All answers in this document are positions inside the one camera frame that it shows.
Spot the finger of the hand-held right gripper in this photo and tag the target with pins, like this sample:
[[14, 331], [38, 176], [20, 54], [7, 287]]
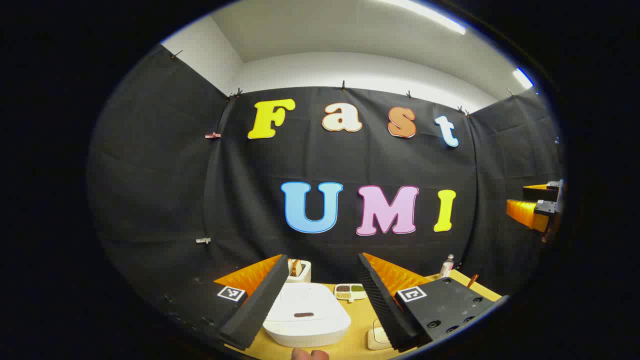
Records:
[[535, 193], [522, 212]]

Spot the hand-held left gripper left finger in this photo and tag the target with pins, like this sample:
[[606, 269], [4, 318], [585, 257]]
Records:
[[255, 310]]

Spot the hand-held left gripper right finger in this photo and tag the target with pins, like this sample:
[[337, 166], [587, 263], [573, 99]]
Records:
[[382, 305]]

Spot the white rice cooker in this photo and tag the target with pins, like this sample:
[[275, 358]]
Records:
[[306, 312]]

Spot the wooden spoon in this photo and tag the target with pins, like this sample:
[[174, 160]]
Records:
[[473, 280]]

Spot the white divided grain dish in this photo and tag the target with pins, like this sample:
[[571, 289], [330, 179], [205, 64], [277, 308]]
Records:
[[351, 291]]

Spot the clear plastic tray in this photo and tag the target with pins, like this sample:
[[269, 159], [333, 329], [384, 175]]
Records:
[[374, 341]]

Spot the toasted bread slice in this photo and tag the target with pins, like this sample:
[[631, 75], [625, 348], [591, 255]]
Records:
[[296, 267]]

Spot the white toaster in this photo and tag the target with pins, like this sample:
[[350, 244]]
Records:
[[305, 272]]

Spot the small clear bottle pink label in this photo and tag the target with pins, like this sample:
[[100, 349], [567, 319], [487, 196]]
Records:
[[446, 267]]

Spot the silver cloth clip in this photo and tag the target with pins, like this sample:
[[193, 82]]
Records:
[[203, 240]]

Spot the ceiling light strip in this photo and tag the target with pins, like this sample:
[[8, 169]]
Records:
[[523, 78]]

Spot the black backdrop cloth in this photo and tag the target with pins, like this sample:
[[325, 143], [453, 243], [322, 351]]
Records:
[[240, 190]]

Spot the copper cloth clip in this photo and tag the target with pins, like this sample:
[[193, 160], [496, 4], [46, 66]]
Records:
[[213, 135]]

